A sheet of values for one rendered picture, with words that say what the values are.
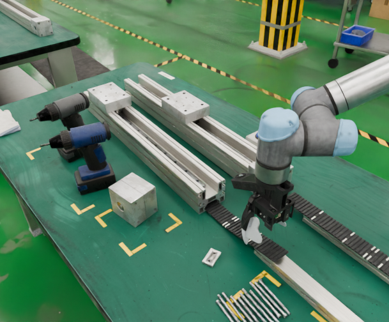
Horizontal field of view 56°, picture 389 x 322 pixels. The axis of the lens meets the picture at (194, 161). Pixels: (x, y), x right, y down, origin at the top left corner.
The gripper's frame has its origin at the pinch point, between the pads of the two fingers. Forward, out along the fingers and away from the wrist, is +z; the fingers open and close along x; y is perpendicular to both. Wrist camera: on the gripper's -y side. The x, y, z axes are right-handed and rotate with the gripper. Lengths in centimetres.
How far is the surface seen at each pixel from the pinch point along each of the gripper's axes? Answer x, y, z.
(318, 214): 19.3, 4.7, 2.2
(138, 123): 2, -65, 0
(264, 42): 259, -245, 75
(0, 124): -38, -106, 4
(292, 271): -0.3, 12.6, 2.7
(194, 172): 2.3, -30.1, 0.7
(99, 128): -19, -47, -16
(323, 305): -1.8, 22.9, 2.7
